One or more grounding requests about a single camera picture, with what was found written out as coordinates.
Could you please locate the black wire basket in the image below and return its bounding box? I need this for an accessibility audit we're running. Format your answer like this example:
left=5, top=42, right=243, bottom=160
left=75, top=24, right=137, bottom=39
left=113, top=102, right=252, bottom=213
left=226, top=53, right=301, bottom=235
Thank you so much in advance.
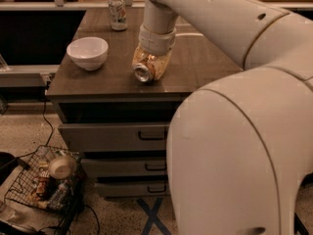
left=4, top=146, right=85, bottom=235

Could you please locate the drawer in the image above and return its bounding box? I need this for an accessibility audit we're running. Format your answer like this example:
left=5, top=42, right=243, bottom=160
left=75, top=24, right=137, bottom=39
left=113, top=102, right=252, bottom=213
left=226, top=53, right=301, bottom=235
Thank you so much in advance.
left=81, top=158, right=167, bottom=177
left=59, top=122, right=169, bottom=152
left=94, top=181, right=169, bottom=198

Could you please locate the black power cable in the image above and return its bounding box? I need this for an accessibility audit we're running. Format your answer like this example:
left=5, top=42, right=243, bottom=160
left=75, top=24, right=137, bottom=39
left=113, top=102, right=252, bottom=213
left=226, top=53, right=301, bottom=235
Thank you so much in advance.
left=41, top=96, right=55, bottom=147

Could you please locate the plastic water bottle in basket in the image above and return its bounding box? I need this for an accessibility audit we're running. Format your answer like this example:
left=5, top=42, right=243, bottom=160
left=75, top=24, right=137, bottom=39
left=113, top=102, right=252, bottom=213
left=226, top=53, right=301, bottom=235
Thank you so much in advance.
left=47, top=181, right=70, bottom=211

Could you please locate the orange soda can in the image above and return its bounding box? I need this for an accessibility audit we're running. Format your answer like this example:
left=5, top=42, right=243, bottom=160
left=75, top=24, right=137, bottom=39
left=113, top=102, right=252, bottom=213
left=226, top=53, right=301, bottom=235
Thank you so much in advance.
left=132, top=54, right=158, bottom=83

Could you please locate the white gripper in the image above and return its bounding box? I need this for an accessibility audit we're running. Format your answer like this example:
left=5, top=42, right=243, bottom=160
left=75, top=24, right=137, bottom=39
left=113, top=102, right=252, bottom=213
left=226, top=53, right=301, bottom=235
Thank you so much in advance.
left=132, top=25, right=176, bottom=80

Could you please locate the white bowl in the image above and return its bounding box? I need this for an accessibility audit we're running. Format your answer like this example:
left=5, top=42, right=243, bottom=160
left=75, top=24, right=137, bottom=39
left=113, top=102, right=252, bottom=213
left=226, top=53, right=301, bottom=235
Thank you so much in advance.
left=67, top=37, right=109, bottom=71

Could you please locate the bottom drawer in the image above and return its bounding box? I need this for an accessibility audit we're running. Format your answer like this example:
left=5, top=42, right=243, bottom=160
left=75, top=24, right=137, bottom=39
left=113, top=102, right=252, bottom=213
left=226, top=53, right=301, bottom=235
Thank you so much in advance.
left=94, top=181, right=169, bottom=198

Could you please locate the white soda can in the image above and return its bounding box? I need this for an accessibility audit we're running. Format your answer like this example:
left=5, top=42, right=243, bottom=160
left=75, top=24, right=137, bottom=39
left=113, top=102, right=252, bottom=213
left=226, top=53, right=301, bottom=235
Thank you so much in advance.
left=109, top=0, right=128, bottom=31

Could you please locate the snack bag in basket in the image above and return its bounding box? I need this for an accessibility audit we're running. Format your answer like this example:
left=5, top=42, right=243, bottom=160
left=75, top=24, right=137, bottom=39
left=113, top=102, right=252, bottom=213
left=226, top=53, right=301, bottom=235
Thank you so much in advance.
left=28, top=162, right=51, bottom=209

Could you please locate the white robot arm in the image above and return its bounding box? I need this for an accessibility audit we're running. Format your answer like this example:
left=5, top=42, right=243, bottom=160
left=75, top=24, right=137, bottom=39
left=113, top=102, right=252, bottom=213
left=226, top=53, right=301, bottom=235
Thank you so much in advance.
left=141, top=0, right=313, bottom=235

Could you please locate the middle drawer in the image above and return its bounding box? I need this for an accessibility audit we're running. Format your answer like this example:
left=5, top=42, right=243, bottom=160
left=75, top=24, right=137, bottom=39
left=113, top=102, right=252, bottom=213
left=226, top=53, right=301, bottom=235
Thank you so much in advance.
left=81, top=158, right=167, bottom=177

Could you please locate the beige cup in basket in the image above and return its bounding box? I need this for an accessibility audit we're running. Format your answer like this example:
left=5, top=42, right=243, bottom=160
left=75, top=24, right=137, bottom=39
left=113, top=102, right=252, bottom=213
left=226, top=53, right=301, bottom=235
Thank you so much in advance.
left=48, top=156, right=77, bottom=179

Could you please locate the top drawer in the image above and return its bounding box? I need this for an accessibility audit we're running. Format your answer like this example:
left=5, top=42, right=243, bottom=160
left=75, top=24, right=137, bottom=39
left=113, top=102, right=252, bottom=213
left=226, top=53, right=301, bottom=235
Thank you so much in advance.
left=59, top=122, right=169, bottom=152

